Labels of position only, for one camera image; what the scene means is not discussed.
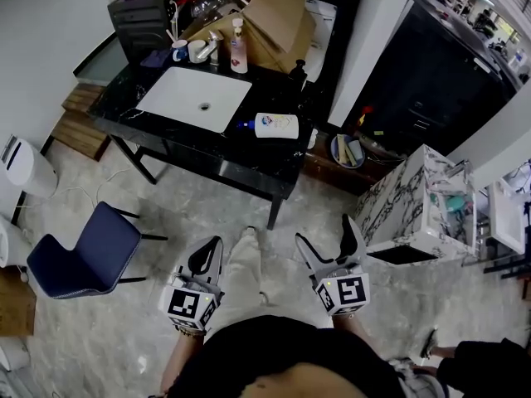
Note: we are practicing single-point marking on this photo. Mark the white cup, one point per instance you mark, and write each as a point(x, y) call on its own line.
point(196, 51)

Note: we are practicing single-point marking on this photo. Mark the person's beige trouser leg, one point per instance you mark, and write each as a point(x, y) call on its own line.
point(245, 276)

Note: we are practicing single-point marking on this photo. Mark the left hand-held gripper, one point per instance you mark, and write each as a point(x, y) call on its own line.
point(186, 303)

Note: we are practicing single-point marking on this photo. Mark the black marble vanity table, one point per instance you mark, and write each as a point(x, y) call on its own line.
point(257, 151)

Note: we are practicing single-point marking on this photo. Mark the white bottle with blue pump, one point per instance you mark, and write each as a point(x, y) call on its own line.
point(277, 125)

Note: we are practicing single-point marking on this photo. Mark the purple cloth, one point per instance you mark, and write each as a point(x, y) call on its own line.
point(154, 58)

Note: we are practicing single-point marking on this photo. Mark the person's left forearm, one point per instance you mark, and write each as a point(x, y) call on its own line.
point(178, 359)

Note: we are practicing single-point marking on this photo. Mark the clear glass bowl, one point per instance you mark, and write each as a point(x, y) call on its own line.
point(209, 3)

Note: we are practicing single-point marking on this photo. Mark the large black cabinet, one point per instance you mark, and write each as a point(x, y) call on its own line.
point(435, 85)

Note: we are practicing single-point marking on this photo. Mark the white square sink basin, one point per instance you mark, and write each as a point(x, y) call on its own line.
point(195, 98)

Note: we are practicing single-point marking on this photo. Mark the pink pump bottle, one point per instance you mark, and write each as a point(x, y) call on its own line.
point(239, 50)

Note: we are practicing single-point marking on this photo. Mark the person's right forearm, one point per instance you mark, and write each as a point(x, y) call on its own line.
point(346, 322)

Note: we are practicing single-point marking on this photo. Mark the blue bowl with tools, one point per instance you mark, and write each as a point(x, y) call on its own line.
point(347, 151)

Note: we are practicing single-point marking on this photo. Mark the blue upholstered chair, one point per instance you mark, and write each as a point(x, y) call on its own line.
point(87, 255)

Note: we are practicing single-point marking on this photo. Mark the white floor appliance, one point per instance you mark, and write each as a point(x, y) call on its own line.
point(25, 168)

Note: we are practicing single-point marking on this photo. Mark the black pump bottle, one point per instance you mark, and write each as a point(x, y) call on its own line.
point(298, 73)

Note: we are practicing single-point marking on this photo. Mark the white toothbrush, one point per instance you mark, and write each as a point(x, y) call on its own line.
point(172, 27)

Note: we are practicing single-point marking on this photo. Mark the wooden step platform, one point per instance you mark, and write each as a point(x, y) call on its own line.
point(81, 118)

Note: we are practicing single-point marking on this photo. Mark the person's black shirt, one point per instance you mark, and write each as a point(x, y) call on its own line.
point(286, 359)

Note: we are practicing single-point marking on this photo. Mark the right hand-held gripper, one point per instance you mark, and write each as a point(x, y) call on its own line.
point(346, 290)

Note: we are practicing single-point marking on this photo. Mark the black drawer cabinet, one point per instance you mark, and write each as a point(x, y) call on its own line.
point(137, 27)

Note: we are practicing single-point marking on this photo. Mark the chrome faucet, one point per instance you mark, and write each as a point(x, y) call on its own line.
point(209, 48)

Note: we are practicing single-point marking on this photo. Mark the blue and white mug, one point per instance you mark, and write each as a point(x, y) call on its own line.
point(179, 50)

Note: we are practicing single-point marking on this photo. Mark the large cardboard box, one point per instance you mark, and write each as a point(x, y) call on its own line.
point(269, 23)

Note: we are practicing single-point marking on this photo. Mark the white marble cabinet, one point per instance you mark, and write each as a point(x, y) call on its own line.
point(408, 205)

